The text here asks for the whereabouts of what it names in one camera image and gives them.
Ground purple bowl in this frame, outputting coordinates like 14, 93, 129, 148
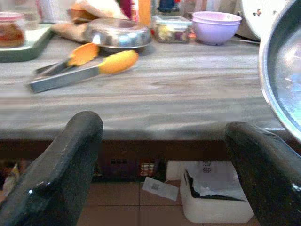
191, 11, 242, 46

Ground orange sauce bottle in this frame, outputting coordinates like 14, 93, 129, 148
138, 0, 152, 28

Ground white mug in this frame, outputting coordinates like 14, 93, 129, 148
37, 0, 71, 24

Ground white kitchen machine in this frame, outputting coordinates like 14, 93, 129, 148
235, 0, 293, 42

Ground glass jar with red contents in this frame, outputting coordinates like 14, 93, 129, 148
0, 11, 26, 48

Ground bagged bread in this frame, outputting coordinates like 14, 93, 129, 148
50, 0, 130, 43

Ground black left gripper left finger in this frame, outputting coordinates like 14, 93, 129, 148
0, 110, 104, 226

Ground clear food container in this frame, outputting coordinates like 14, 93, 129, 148
151, 15, 193, 45

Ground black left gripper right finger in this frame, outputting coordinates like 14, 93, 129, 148
225, 121, 301, 226

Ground pale green tray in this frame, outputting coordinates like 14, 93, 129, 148
0, 23, 54, 63

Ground round steel lid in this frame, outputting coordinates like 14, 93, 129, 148
83, 18, 152, 49

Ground white paper slip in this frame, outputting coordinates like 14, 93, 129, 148
142, 176, 179, 202

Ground steel tongs with yellow tips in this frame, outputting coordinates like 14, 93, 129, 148
28, 42, 140, 94

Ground white bin with papers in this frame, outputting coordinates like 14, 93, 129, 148
166, 160, 256, 224

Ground round steel bowl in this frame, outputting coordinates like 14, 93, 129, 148
258, 0, 301, 144

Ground dark table with grey top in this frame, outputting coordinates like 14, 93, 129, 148
0, 35, 301, 163

